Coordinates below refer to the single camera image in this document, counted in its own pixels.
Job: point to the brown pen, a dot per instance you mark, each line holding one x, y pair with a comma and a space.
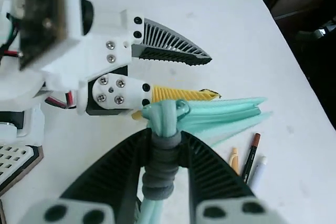
251, 155

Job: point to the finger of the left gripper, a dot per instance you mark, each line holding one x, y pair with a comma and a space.
123, 91
168, 43

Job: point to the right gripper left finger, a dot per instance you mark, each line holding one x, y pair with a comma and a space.
105, 179

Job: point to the teal zip pouch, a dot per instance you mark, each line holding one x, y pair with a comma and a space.
231, 115

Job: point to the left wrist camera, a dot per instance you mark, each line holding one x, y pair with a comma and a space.
39, 11

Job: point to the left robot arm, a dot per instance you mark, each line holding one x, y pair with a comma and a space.
13, 89

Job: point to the white pen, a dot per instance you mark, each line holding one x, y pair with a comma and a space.
258, 172

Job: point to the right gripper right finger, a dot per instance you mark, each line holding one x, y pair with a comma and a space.
212, 176

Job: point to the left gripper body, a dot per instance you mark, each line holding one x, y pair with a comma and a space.
86, 56

